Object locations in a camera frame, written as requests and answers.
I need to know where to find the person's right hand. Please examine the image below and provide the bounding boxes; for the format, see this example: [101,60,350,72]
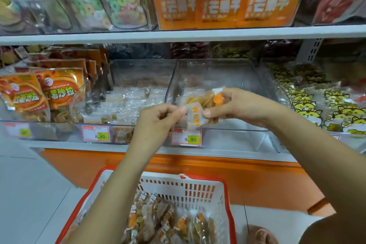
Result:
[203,87,288,130]

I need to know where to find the person's left hand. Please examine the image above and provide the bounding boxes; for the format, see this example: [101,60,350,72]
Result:
[128,103,188,160]

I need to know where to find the small brown snack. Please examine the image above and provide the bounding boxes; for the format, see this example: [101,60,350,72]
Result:
[186,87,227,110]
[183,101,210,131]

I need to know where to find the white red-rimmed shopping basket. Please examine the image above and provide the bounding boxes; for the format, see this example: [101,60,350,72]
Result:
[55,167,237,244]

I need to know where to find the pile of small brown snacks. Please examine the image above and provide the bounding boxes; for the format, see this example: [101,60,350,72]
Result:
[120,191,219,244]

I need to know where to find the white snack shelf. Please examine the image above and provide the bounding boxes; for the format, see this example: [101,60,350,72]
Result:
[0,0,366,164]

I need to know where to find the stack of orange packets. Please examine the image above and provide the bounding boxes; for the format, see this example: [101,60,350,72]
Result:
[0,47,109,123]

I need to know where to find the person's right forearm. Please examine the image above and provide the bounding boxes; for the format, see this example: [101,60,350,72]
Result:
[269,106,366,244]

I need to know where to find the person's left forearm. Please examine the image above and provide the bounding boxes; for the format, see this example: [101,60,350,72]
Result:
[69,146,165,244]

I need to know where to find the orange shelf base panel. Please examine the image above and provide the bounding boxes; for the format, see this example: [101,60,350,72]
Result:
[40,148,338,218]

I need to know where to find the yellow hamster snack packets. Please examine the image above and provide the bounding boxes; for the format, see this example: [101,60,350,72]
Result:
[269,63,366,136]

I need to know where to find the orange label snack bag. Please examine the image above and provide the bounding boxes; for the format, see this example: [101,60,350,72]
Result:
[197,0,245,29]
[153,0,202,30]
[237,0,305,28]

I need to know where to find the person's right leg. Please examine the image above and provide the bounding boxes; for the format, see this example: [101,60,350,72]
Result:
[297,211,366,244]

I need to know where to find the pink clog sandal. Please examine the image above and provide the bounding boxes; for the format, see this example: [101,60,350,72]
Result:
[249,225,281,244]

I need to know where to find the yellow cat candy bag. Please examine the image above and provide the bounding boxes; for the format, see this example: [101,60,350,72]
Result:
[0,0,26,31]

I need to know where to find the white wire mesh panel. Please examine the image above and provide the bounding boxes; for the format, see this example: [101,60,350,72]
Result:
[0,43,35,68]

